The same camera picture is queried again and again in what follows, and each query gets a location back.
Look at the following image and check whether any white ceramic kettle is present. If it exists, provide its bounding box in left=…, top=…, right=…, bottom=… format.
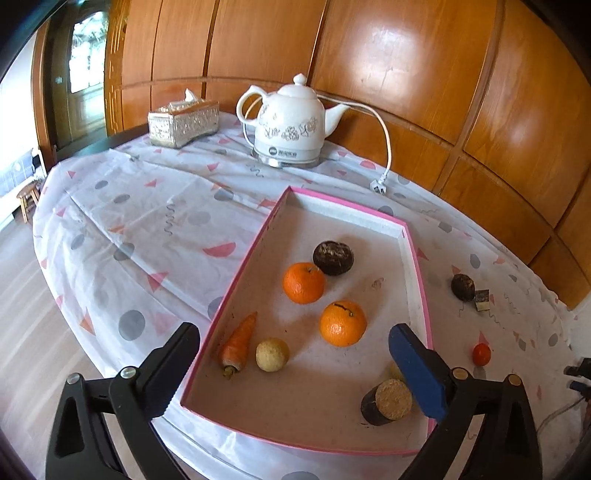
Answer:
left=236, top=73, right=352, bottom=160

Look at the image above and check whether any dark sugarcane piece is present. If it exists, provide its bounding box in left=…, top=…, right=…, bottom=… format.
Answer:
left=360, top=378, right=413, bottom=426

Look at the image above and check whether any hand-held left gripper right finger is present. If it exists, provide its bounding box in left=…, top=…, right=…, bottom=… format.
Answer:
left=388, top=323, right=543, bottom=480

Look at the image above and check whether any wooden door with glass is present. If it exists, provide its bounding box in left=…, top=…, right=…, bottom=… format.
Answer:
left=46, top=9, right=112, bottom=153

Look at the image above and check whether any wooden stool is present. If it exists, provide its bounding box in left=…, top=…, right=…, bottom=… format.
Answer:
left=17, top=182, right=41, bottom=222

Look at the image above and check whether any silver kettle base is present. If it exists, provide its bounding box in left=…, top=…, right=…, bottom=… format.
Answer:
left=252, top=150, right=324, bottom=169

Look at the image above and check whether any grey cable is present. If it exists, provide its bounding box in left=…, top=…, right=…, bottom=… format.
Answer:
left=540, top=399, right=587, bottom=428

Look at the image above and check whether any white power cord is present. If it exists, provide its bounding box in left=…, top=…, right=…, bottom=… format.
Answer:
left=318, top=92, right=393, bottom=195

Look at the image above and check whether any dark brown round fruit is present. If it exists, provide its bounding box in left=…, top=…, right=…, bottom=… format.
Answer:
left=451, top=273, right=476, bottom=303
left=312, top=240, right=355, bottom=277

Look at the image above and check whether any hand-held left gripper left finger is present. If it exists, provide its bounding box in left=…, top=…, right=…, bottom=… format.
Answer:
left=45, top=322, right=201, bottom=480

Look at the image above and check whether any orange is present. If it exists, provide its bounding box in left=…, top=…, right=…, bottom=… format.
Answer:
left=283, top=262, right=326, bottom=304
left=320, top=300, right=368, bottom=348

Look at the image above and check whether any silver tissue box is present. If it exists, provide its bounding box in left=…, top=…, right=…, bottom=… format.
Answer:
left=148, top=99, right=220, bottom=148

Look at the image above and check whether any white patterned tablecloth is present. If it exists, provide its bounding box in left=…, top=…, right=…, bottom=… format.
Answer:
left=32, top=111, right=578, bottom=480

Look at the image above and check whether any pale yellow round fruit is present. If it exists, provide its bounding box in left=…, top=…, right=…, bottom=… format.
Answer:
left=255, top=338, right=291, bottom=373

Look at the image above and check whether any pink rimmed cardboard tray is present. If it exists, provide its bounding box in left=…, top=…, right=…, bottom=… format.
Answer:
left=180, top=186, right=435, bottom=457

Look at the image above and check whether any carrot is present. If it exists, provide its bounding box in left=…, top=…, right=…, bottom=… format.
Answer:
left=218, top=311, right=258, bottom=380

